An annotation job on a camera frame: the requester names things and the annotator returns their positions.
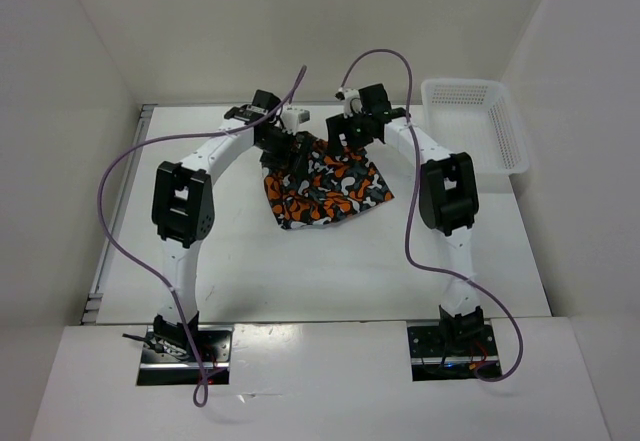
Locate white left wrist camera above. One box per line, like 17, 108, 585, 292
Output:
280, 105, 310, 134

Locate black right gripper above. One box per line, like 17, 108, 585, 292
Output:
326, 108, 374, 156

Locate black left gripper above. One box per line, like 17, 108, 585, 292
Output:
254, 126, 310, 179

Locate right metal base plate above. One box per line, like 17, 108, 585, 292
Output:
407, 321, 502, 382

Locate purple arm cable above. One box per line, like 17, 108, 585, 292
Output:
97, 64, 309, 406
339, 49, 525, 382

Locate metal base plate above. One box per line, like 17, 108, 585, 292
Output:
407, 321, 502, 382
136, 325, 234, 387

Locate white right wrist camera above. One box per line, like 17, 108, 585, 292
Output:
335, 87, 362, 117

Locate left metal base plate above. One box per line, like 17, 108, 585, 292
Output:
136, 325, 234, 387

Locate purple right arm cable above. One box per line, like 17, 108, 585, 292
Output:
339, 49, 525, 382

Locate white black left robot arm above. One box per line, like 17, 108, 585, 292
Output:
151, 90, 310, 361

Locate white perforated plastic basket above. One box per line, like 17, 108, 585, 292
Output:
421, 78, 530, 175

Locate orange camouflage shorts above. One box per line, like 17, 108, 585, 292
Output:
260, 131, 394, 230

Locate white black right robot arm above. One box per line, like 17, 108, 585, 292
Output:
326, 84, 484, 354

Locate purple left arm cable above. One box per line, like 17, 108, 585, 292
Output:
97, 64, 309, 406

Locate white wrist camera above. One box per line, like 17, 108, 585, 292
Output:
280, 105, 310, 134
335, 87, 362, 117

